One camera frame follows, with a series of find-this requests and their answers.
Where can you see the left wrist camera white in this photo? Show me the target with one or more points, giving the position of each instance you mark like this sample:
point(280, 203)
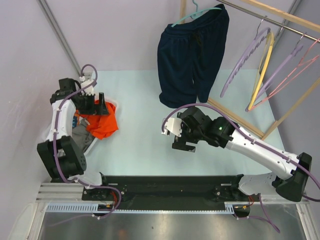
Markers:
point(87, 85)

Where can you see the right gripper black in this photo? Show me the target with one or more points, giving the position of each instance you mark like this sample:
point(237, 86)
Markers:
point(180, 143)

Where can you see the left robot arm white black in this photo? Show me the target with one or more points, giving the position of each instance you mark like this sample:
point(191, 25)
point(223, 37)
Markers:
point(63, 159)

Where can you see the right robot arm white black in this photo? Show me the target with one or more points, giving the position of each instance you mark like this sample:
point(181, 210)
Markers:
point(288, 174)

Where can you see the pink hanger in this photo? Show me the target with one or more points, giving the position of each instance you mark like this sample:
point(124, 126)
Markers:
point(300, 67)

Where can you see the blue patterned garment in basket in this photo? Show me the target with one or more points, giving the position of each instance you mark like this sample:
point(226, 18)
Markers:
point(75, 120)

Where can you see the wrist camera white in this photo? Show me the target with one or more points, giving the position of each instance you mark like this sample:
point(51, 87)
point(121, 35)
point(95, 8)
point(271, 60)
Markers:
point(87, 85)
point(173, 126)

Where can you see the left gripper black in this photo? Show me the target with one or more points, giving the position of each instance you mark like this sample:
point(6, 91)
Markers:
point(100, 109)

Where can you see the white laundry basket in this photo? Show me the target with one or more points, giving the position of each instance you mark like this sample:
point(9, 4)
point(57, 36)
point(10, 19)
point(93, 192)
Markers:
point(61, 126)

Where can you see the orange shorts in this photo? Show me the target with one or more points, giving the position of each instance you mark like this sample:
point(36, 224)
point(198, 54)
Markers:
point(101, 126)

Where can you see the navy blue shorts hanging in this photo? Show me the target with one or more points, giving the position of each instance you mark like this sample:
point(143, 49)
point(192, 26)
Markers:
point(189, 57)

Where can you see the purple notched hanger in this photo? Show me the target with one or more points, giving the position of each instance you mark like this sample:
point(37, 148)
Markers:
point(260, 36)

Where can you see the grey garment in basket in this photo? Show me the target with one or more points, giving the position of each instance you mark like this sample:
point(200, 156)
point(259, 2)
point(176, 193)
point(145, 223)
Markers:
point(83, 138)

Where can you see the yellow hanger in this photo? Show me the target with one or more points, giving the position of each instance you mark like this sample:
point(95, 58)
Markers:
point(270, 40)

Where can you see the metal hanging rod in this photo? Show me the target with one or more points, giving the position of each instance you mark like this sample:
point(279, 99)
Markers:
point(268, 20)

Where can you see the aluminium frame post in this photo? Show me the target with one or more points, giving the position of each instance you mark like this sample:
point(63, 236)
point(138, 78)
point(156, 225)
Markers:
point(52, 21)

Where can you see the teal hanger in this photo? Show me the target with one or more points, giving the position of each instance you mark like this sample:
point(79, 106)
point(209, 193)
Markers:
point(196, 14)

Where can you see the wooden clothes rack frame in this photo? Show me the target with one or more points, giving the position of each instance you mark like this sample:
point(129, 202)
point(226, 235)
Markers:
point(249, 126)

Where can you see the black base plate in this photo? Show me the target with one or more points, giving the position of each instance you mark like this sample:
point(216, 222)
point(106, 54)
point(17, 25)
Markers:
point(169, 193)

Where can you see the white cable duct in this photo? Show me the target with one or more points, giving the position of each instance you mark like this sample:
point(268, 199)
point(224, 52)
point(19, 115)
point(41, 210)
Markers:
point(162, 211)

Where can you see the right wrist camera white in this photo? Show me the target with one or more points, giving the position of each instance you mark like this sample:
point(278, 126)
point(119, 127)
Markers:
point(173, 126)

